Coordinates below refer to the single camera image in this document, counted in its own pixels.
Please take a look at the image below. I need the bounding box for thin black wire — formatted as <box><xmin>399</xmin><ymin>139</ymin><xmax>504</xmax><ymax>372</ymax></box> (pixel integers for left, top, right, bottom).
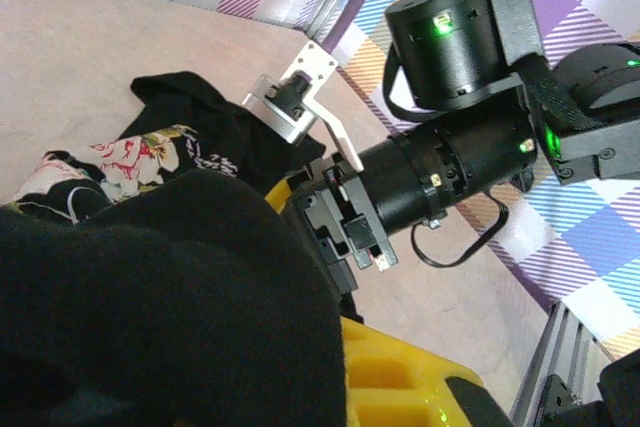
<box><xmin>410</xmin><ymin>191</ymin><xmax>510</xmax><ymax>268</ymax></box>

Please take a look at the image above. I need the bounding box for aluminium table side rail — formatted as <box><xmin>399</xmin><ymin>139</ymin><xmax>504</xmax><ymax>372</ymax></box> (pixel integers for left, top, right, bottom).
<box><xmin>509</xmin><ymin>304</ymin><xmax>621</xmax><ymax>427</ymax></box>

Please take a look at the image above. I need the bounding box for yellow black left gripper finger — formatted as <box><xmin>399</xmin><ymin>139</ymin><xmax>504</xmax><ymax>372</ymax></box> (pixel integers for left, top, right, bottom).
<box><xmin>341</xmin><ymin>317</ymin><xmax>516</xmax><ymax>427</ymax></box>

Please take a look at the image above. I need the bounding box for black t-shirt with floral print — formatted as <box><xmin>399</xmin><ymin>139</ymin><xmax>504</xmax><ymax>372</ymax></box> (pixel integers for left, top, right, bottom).
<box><xmin>0</xmin><ymin>70</ymin><xmax>351</xmax><ymax>427</ymax></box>

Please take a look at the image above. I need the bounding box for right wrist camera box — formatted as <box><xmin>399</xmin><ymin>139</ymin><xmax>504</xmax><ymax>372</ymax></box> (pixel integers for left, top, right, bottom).
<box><xmin>241</xmin><ymin>39</ymin><xmax>366</xmax><ymax>173</ymax></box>

